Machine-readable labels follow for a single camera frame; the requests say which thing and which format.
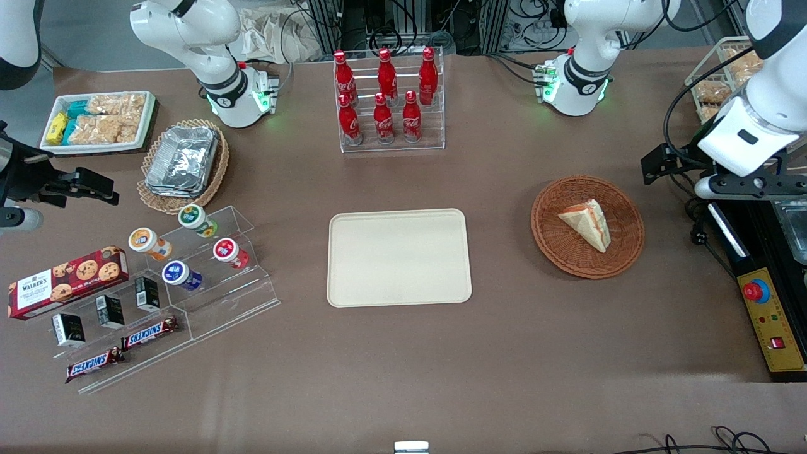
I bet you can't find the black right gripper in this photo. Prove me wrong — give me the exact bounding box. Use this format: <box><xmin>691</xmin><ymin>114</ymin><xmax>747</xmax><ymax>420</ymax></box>
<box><xmin>0</xmin><ymin>122</ymin><xmax>120</xmax><ymax>209</ymax></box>

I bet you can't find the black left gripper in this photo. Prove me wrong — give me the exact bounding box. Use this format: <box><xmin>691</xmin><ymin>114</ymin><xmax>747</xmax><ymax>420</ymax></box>
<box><xmin>641</xmin><ymin>144</ymin><xmax>717</xmax><ymax>186</ymax></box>

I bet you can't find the triangle sandwich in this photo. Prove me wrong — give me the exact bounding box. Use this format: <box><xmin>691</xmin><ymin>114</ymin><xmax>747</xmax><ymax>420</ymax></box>
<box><xmin>558</xmin><ymin>199</ymin><xmax>612</xmax><ymax>254</ymax></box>

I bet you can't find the white rectangular snack tray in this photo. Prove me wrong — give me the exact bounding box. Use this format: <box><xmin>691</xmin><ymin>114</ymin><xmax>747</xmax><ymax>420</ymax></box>
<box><xmin>39</xmin><ymin>91</ymin><xmax>158</xmax><ymax>156</ymax></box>

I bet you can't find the round brown wicker basket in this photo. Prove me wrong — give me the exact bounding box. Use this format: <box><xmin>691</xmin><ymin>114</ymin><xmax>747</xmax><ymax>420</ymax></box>
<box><xmin>530</xmin><ymin>175</ymin><xmax>646</xmax><ymax>280</ymax></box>

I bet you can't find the oval light wicker basket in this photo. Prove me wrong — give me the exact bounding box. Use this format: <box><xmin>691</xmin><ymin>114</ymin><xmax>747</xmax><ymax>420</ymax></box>
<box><xmin>137</xmin><ymin>118</ymin><xmax>230</xmax><ymax>216</ymax></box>

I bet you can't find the cream plastic tray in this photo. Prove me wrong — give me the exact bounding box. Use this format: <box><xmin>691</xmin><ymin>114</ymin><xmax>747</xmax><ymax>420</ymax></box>
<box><xmin>327</xmin><ymin>208</ymin><xmax>473</xmax><ymax>308</ymax></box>

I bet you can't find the rice cracker bag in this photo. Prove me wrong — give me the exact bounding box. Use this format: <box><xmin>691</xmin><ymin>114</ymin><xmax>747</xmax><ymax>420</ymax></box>
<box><xmin>68</xmin><ymin>113</ymin><xmax>141</xmax><ymax>145</ymax></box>
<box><xmin>87</xmin><ymin>93</ymin><xmax>148</xmax><ymax>119</ymax></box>

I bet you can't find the yellow snack pack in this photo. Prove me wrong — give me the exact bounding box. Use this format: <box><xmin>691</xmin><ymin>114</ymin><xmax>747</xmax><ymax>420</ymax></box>
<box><xmin>47</xmin><ymin>112</ymin><xmax>69</xmax><ymax>146</ymax></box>

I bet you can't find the orange lid yogurt cup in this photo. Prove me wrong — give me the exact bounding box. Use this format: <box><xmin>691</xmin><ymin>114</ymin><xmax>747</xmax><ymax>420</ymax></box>
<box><xmin>128</xmin><ymin>227</ymin><xmax>173</xmax><ymax>261</ymax></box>

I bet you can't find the silver foil container stack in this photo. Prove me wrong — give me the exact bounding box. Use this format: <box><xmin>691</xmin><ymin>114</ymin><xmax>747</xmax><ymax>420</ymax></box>
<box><xmin>144</xmin><ymin>125</ymin><xmax>220</xmax><ymax>199</ymax></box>

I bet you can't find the green lid yogurt cup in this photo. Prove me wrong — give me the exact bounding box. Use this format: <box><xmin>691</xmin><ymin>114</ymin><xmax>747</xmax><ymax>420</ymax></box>
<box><xmin>177</xmin><ymin>203</ymin><xmax>219</xmax><ymax>239</ymax></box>

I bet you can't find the red Walkers cookie box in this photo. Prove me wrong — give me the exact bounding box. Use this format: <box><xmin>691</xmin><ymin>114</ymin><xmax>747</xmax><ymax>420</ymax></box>
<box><xmin>8</xmin><ymin>245</ymin><xmax>130</xmax><ymax>321</ymax></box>

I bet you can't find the small black box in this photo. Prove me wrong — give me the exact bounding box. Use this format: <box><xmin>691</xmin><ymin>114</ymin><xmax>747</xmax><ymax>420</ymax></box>
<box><xmin>134</xmin><ymin>276</ymin><xmax>162</xmax><ymax>313</ymax></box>
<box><xmin>95</xmin><ymin>294</ymin><xmax>125</xmax><ymax>330</ymax></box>
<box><xmin>51</xmin><ymin>312</ymin><xmax>86</xmax><ymax>349</ymax></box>

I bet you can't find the blue lid yogurt cup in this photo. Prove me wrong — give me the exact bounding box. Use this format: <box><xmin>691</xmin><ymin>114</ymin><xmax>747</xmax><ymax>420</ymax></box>
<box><xmin>161</xmin><ymin>260</ymin><xmax>204</xmax><ymax>293</ymax></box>

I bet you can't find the red lid yogurt cup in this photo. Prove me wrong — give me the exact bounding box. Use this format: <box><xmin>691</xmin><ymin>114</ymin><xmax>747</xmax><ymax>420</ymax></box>
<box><xmin>212</xmin><ymin>237</ymin><xmax>250</xmax><ymax>271</ymax></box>

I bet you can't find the shiny metal container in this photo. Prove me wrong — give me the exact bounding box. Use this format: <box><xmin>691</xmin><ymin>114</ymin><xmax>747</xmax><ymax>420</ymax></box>
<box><xmin>773</xmin><ymin>200</ymin><xmax>807</xmax><ymax>266</ymax></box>

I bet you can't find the Snickers chocolate bar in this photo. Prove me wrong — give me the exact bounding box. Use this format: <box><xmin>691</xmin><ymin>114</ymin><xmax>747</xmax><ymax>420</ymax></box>
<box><xmin>64</xmin><ymin>346</ymin><xmax>125</xmax><ymax>385</ymax></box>
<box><xmin>120</xmin><ymin>315</ymin><xmax>180</xmax><ymax>352</ymax></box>

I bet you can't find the clear acrylic stepped snack stand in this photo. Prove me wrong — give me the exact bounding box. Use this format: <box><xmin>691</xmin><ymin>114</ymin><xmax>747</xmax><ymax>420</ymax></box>
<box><xmin>37</xmin><ymin>271</ymin><xmax>197</xmax><ymax>395</ymax></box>

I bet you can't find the clear acrylic stepped cup stand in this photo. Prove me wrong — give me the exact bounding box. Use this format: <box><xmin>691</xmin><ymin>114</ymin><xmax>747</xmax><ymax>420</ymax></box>
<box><xmin>144</xmin><ymin>204</ymin><xmax>282</xmax><ymax>342</ymax></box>

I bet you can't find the yellow emergency stop control box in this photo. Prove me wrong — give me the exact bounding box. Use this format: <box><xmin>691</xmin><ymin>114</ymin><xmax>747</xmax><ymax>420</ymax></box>
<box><xmin>736</xmin><ymin>267</ymin><xmax>807</xmax><ymax>375</ymax></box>

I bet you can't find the clear acrylic bottle rack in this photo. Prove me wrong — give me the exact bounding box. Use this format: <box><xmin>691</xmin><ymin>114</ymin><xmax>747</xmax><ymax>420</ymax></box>
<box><xmin>332</xmin><ymin>45</ymin><xmax>446</xmax><ymax>154</ymax></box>

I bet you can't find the white crumpled plastic bag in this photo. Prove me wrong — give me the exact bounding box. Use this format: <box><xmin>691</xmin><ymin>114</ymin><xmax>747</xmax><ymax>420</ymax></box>
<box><xmin>228</xmin><ymin>5</ymin><xmax>330</xmax><ymax>64</ymax></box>

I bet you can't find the red cola bottle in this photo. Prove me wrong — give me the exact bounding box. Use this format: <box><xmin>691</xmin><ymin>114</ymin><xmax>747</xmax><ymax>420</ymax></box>
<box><xmin>338</xmin><ymin>93</ymin><xmax>363</xmax><ymax>146</ymax></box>
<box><xmin>402</xmin><ymin>90</ymin><xmax>422</xmax><ymax>144</ymax></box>
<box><xmin>419</xmin><ymin>47</ymin><xmax>439</xmax><ymax>106</ymax></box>
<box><xmin>333</xmin><ymin>50</ymin><xmax>357</xmax><ymax>107</ymax></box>
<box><xmin>377</xmin><ymin>48</ymin><xmax>398</xmax><ymax>103</ymax></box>
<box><xmin>373</xmin><ymin>93</ymin><xmax>395</xmax><ymax>145</ymax></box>

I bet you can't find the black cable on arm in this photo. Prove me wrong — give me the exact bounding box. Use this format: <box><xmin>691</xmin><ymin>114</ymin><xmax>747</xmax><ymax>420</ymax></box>
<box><xmin>661</xmin><ymin>79</ymin><xmax>755</xmax><ymax>167</ymax></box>

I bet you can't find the white wire basket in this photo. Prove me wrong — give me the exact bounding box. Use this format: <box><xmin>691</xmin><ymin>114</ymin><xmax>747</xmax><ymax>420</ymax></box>
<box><xmin>684</xmin><ymin>36</ymin><xmax>767</xmax><ymax>125</ymax></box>

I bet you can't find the black cable with plug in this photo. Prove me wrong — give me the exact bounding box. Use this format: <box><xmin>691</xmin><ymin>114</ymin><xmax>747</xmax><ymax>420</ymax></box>
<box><xmin>670</xmin><ymin>173</ymin><xmax>740</xmax><ymax>279</ymax></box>

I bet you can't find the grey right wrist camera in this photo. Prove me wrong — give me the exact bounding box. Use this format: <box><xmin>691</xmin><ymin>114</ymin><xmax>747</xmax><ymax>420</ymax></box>
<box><xmin>0</xmin><ymin>207</ymin><xmax>44</xmax><ymax>230</ymax></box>

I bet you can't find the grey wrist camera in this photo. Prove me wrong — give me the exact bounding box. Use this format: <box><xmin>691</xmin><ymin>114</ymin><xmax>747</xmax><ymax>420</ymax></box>
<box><xmin>694</xmin><ymin>175</ymin><xmax>807</xmax><ymax>201</ymax></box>
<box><xmin>0</xmin><ymin>207</ymin><xmax>44</xmax><ymax>230</ymax></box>

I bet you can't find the cracker bag in wire basket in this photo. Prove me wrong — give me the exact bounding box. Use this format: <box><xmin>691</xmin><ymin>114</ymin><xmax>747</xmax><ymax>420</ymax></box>
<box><xmin>724</xmin><ymin>48</ymin><xmax>765</xmax><ymax>84</ymax></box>
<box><xmin>694</xmin><ymin>81</ymin><xmax>733</xmax><ymax>107</ymax></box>

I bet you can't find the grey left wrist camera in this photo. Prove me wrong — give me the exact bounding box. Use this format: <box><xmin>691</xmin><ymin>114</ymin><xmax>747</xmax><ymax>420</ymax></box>
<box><xmin>694</xmin><ymin>175</ymin><xmax>807</xmax><ymax>201</ymax></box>

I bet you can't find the aluminium frame with cables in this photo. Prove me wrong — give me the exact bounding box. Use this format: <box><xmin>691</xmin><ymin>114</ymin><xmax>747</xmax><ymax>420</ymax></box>
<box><xmin>296</xmin><ymin>0</ymin><xmax>568</xmax><ymax>57</ymax></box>

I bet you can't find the black coiled floor cable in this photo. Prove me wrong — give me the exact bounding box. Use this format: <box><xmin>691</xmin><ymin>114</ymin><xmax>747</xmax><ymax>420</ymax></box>
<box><xmin>615</xmin><ymin>426</ymin><xmax>807</xmax><ymax>454</ymax></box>

